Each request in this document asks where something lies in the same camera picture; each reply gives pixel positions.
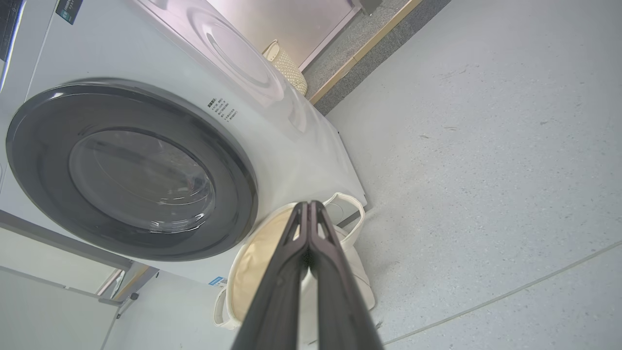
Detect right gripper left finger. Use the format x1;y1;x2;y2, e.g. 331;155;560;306
230;201;311;350

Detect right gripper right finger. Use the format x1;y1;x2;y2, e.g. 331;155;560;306
309;200;385;350

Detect washing machine glass door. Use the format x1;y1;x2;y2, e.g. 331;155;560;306
5;77;259;263

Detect white front-load washing machine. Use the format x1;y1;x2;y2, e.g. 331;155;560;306
0;0;368;293

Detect cream canvas laundry basket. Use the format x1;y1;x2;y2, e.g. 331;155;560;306
213;192;376;332

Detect white board with grey edge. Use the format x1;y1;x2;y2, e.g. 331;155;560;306
0;209;162;350

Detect woven wicker basket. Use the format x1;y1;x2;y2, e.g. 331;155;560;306
262;39;309;97

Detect wooden baseboard strip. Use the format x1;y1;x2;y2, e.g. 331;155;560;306
308;0;424;105

